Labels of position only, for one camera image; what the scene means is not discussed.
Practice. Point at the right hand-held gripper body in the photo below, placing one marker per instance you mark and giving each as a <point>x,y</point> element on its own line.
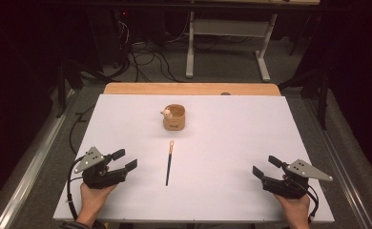
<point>289,186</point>

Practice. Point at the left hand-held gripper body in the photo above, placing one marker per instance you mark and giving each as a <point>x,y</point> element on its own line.
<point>95,176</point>

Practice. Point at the dark pen with tan end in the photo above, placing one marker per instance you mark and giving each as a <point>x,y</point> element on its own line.
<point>169,162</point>

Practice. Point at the wooden cup with animal figure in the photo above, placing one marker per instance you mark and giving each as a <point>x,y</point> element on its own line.
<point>174,118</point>

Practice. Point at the person's left hand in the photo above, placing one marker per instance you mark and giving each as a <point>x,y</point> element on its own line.
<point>93,198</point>

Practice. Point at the person's right hand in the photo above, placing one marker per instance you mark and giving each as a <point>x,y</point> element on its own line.
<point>296,211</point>

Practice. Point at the black stand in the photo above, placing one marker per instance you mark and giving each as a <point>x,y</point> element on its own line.
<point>320,86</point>
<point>68,76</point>

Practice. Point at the wooden table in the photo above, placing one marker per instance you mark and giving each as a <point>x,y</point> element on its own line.
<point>190,89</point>

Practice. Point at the aluminium floor rail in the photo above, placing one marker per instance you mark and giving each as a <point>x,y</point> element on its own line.
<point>31,171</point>
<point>343,178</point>

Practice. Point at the white metal desk frame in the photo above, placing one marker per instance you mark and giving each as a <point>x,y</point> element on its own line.
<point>230,28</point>

